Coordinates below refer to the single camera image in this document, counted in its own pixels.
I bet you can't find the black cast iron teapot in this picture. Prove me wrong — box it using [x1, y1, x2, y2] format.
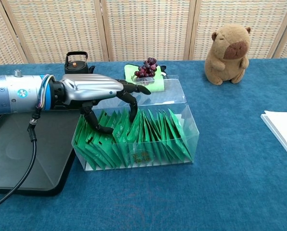
[64, 51, 96, 75]

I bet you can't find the black plastic tray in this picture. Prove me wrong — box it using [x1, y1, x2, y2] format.
[0, 102, 83, 197]

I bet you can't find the dark red grape bunch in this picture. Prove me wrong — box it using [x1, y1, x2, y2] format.
[134, 57, 158, 78]

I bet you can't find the woven rattan folding screen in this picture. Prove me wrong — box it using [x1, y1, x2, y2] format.
[0, 0, 287, 65]

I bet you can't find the white and yellow book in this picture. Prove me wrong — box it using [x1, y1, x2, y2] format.
[260, 110, 287, 166]

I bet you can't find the brown capybara plush toy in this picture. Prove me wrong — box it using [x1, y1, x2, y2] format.
[204, 24, 252, 86]

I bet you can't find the blue table mat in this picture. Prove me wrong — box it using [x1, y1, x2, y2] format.
[0, 57, 287, 231]

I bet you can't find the green microfibre cloth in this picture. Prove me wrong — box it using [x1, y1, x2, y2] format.
[124, 63, 166, 93]

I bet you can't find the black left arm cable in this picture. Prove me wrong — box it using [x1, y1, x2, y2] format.
[0, 74, 57, 213]

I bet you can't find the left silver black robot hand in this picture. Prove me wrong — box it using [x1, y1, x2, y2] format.
[52, 73, 152, 134]

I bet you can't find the green tea bag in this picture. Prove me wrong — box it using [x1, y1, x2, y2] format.
[143, 109, 164, 163]
[167, 108, 193, 161]
[73, 119, 99, 170]
[94, 134, 118, 168]
[127, 110, 147, 165]
[111, 112, 135, 167]

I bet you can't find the clear box of green sticks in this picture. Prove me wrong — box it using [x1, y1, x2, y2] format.
[72, 75, 200, 172]

